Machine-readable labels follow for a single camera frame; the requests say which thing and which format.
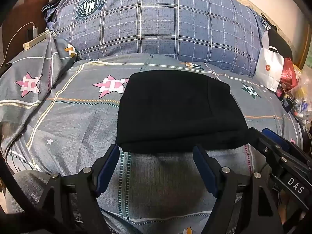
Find white paper bag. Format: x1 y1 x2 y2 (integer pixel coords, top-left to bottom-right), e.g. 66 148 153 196
253 46 285 92

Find white charger cable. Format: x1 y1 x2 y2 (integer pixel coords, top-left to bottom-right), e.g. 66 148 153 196
0 22 39 67

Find red plastic bag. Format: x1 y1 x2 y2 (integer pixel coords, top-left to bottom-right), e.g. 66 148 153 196
279 58 301 91

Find clear plastic bag of items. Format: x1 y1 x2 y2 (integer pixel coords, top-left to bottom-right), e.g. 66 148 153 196
275 65 312 137

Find cream power strip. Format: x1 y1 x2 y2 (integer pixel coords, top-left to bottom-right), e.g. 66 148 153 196
23 32 50 51

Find black padded object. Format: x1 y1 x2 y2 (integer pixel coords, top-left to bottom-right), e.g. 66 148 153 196
267 26 293 59

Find wooden cabinet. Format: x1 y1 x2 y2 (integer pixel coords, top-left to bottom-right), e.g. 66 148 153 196
299 28 312 71

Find blue plaid pillow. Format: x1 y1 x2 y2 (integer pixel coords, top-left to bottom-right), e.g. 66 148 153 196
45 0 271 77

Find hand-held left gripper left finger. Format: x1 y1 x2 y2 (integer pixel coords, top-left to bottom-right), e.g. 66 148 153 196
36 144 120 234

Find brown wooden headboard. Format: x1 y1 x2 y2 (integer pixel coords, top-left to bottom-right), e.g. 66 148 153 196
2 0 52 65

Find black pants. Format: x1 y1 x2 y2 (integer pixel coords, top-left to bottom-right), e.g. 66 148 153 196
115 70 259 154

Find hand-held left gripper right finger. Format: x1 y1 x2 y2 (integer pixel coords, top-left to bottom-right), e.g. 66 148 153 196
192 144 285 234

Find grey star-print bedsheet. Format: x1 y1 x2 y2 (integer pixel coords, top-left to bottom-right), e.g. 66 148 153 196
0 31 305 234

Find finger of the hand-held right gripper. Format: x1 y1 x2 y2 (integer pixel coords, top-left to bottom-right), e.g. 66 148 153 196
261 127 305 161
246 126 289 177

